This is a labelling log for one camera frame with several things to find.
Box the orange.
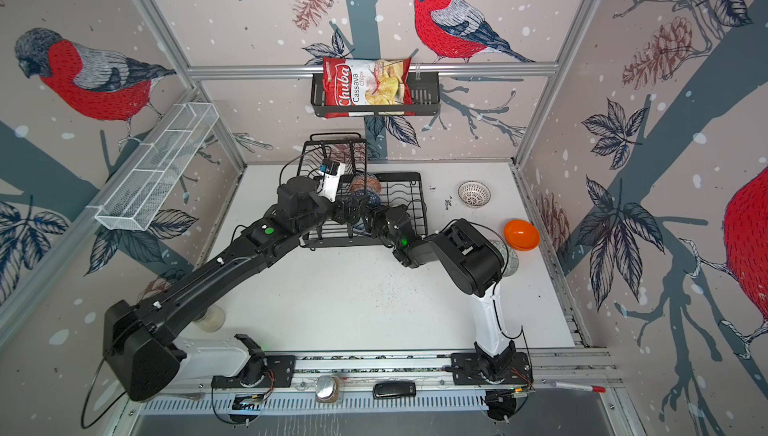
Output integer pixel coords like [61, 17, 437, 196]
[349, 174, 382, 193]

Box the green grey patterned bowl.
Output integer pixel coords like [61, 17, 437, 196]
[492, 240, 519, 278]

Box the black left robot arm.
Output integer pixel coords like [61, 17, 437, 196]
[103, 176, 369, 401]

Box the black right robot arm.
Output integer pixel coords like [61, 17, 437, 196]
[362, 205, 517, 383]

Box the white brown patterned bowl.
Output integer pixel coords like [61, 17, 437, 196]
[457, 181, 492, 208]

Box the red cassava chips bag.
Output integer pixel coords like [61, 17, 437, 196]
[320, 58, 413, 119]

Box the orange plastic bowl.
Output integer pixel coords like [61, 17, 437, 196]
[504, 219, 541, 252]

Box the black remote fob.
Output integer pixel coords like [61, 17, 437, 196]
[372, 380, 417, 400]

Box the black white round object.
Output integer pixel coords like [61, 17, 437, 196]
[193, 305, 226, 333]

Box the silver bell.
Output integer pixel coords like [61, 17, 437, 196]
[315, 375, 341, 404]

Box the red white pen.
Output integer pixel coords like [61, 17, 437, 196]
[545, 381, 606, 394]

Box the black wire dish rack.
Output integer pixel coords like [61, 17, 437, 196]
[297, 132, 428, 250]

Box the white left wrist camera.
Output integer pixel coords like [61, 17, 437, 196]
[318, 159, 346, 202]

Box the black wall shelf basket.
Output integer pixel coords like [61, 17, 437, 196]
[310, 72, 441, 119]

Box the white wire wall basket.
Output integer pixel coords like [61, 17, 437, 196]
[95, 102, 219, 231]

